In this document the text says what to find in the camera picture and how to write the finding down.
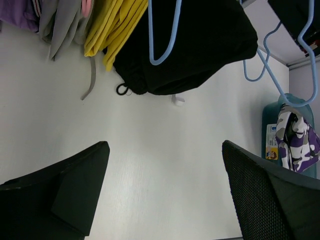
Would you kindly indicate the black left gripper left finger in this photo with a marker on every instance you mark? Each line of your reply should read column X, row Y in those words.
column 57, row 202

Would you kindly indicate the black trousers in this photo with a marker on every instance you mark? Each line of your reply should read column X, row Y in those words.
column 210, row 35

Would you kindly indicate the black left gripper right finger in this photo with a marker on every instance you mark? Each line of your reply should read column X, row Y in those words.
column 271, row 202

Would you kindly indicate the grey trousers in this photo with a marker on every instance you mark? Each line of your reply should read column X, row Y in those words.
column 61, row 24

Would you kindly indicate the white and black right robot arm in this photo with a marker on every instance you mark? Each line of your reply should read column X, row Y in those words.
column 265, row 16

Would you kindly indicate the light blue wire hanger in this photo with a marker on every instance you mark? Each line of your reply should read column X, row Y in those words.
column 173, row 34
column 304, row 45

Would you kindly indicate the yellow trousers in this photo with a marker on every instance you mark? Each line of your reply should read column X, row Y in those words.
column 113, row 21

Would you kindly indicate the purple camouflage trousers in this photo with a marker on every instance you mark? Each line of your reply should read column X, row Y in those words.
column 298, row 143

